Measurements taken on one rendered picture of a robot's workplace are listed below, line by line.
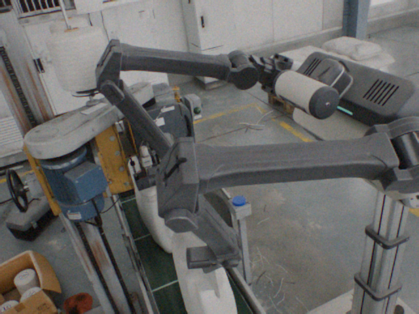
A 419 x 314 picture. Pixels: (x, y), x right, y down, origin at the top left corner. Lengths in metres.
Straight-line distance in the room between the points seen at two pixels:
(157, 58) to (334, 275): 1.84
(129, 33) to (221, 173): 3.66
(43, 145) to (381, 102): 0.90
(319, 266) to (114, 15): 3.08
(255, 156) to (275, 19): 5.85
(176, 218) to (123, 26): 3.62
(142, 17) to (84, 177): 3.12
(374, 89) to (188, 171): 0.49
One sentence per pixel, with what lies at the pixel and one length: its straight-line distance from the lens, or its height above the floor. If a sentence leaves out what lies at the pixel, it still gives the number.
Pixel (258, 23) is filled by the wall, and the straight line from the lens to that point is 6.15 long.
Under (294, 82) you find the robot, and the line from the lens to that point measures 0.82.
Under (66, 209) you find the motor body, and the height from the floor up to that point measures 1.16.
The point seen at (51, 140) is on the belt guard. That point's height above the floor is 1.42.
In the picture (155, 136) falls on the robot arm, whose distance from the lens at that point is 1.12.
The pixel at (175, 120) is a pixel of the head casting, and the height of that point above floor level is 1.27.
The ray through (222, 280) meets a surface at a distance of 1.34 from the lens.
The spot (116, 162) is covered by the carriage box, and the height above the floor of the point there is 1.17.
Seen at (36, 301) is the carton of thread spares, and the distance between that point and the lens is 2.48.
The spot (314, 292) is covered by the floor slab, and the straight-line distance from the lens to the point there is 2.33.
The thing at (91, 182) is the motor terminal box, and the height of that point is 1.27.
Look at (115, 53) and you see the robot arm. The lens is 0.94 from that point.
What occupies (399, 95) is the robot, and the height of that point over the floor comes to 1.54.
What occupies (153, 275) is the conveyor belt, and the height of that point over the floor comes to 0.38.
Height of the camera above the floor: 1.85
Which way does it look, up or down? 32 degrees down
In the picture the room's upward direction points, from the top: 9 degrees counter-clockwise
